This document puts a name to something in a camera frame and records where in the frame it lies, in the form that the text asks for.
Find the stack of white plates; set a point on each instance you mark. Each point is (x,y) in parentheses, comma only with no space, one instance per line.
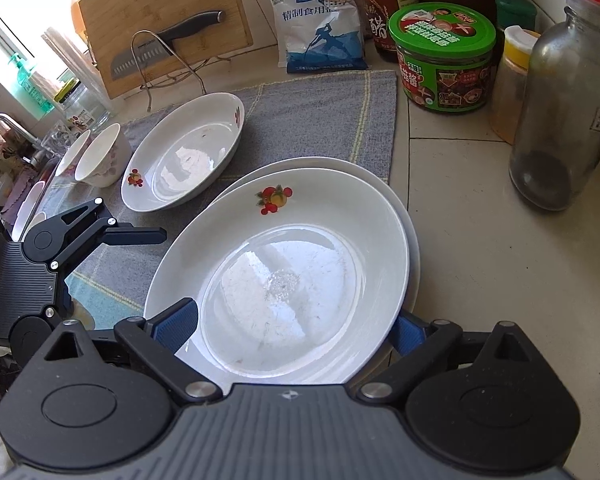
(185,160)

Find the green dish soap bottle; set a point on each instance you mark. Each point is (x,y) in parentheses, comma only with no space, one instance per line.
(32,85)

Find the large white fruit-print plate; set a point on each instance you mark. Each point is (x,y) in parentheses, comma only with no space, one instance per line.
(280,270)

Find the orange cooking wine bottle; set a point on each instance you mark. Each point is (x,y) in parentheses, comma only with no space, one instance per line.
(77,7)

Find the green-lid sauce jar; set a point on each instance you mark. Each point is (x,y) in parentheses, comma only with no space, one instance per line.
(442,60)

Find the plastic wrap roll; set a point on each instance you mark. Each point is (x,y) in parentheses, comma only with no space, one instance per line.
(72,60)
(50,52)

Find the white floral bowl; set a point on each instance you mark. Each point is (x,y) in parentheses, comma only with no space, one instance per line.
(105,157)
(70,152)

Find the green-cap bottle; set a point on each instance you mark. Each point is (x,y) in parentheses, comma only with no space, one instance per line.
(515,12)

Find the clear drinking glass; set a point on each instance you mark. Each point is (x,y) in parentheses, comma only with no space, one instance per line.
(60,137)

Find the white blue salt bag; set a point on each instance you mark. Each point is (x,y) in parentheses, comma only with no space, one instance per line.
(320,35)

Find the red-cap glass bottle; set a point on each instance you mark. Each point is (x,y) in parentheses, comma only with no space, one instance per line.
(565,110)

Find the steel faucet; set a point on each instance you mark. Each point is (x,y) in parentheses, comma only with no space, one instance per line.
(15,127)

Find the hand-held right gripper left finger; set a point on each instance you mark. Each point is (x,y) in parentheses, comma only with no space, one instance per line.
(177,325)

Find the labelled glass jar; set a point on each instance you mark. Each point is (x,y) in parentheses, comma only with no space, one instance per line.
(82,107)

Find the bamboo cutting board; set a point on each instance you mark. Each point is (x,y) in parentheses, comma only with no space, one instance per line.
(145,5)

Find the yellow-lid seasoning jar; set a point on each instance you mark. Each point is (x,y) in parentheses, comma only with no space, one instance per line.
(510,90)

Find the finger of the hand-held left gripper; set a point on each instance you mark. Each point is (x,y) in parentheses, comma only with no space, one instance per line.
(64,295)
(135,237)

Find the grey checked table cloth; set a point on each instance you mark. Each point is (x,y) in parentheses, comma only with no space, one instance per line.
(305,120)

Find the plain white plate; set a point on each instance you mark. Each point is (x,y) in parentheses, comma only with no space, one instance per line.
(380,172)

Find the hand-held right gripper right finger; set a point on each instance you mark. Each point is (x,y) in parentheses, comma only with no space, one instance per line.
(409,335)

